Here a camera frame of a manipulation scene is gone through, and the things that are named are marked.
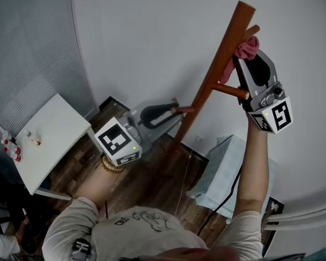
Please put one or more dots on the white wall socket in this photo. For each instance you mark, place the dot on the white wall socket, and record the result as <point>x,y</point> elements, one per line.
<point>198,138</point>

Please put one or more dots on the red cloth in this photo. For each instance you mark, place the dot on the red cloth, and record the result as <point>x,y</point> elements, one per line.
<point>245,49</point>

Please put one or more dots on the white pipe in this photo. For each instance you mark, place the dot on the white pipe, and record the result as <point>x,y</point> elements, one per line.
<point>301,223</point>
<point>307,209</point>

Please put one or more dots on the person's right forearm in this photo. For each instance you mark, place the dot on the person's right forearm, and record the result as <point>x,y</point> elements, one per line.
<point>254,167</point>

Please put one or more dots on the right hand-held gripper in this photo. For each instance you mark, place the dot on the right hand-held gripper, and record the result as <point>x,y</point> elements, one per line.
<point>271,110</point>

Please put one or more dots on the light blue floral covered box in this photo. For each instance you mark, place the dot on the light blue floral covered box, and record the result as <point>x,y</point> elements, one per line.
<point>222,167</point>

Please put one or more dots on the person's grey printed shirt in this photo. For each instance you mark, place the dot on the person's grey printed shirt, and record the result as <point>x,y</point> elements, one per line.
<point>135,238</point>

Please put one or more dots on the black framed picture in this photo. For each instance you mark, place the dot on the black framed picture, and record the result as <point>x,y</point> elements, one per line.
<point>274,208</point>

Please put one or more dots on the white table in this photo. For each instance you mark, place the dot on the white table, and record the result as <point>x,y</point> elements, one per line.
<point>51,135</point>

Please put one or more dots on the person's left forearm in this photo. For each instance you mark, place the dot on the person's left forearm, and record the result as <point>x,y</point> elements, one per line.
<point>95,186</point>

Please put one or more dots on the black office chair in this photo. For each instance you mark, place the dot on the black office chair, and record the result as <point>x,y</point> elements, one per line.
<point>5,183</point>

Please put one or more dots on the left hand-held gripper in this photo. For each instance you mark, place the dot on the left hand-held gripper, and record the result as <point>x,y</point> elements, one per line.
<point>119,143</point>

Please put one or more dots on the wooden coat rack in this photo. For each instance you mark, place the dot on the wooden coat rack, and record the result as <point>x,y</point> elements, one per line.
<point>218,61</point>

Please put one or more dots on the red label water bottle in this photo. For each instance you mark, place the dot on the red label water bottle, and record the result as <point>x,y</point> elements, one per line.
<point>8,143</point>
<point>14,153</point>

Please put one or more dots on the small clear bottle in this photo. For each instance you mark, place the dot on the small clear bottle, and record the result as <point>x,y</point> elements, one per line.
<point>32,138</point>

